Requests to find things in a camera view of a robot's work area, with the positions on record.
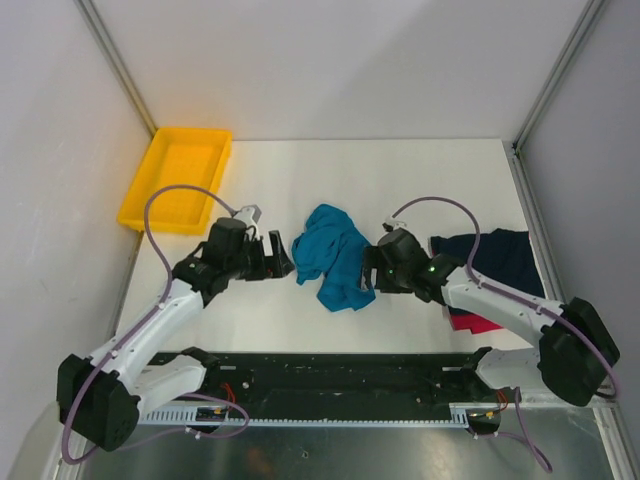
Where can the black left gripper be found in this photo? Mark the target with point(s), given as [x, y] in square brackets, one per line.
[277, 265]

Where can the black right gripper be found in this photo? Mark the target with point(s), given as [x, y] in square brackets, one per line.
[373, 257]

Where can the teal t shirt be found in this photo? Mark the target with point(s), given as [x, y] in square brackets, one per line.
[331, 248]

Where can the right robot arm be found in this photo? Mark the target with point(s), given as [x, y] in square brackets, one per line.
[571, 353]

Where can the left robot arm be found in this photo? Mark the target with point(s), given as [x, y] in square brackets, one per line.
[103, 396]

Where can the folded red t shirt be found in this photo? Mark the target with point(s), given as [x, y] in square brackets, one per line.
[462, 320]

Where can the folded navy t shirt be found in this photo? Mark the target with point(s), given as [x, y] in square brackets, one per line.
[505, 256]

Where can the yellow plastic tray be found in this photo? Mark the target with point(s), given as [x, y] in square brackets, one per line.
[176, 155]

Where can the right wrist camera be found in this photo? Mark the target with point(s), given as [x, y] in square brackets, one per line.
[391, 223]

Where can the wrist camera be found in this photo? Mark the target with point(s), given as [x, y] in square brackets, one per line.
[249, 215]
[391, 223]

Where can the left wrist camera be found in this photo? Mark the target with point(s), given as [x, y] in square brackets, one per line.
[249, 215]

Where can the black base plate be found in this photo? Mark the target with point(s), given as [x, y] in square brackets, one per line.
[349, 386]

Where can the right aluminium frame post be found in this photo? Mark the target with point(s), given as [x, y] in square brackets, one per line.
[573, 46]

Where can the aluminium frame post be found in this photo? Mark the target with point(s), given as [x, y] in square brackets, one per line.
[112, 55]
[573, 46]

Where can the grey slotted cable duct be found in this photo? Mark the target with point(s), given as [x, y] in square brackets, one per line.
[210, 415]

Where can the left aluminium frame post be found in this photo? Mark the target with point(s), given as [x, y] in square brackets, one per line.
[112, 55]

